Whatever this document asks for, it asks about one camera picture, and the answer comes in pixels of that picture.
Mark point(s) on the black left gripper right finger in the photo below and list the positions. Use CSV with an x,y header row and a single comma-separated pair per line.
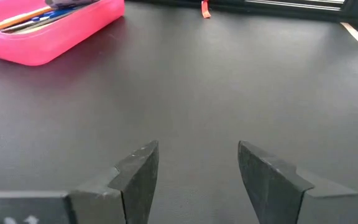
x,y
275,193

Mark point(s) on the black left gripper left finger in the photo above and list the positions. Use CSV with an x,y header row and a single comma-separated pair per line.
x,y
104,205

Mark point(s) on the pink plastic pencil case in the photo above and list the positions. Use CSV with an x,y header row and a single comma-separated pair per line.
x,y
57,43

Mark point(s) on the blue pen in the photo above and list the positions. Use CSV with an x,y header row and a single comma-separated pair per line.
x,y
57,14

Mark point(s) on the yellow wooden pencil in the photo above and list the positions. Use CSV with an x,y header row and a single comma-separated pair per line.
x,y
17,19

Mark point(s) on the red tag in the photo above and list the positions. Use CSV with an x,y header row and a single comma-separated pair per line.
x,y
206,9

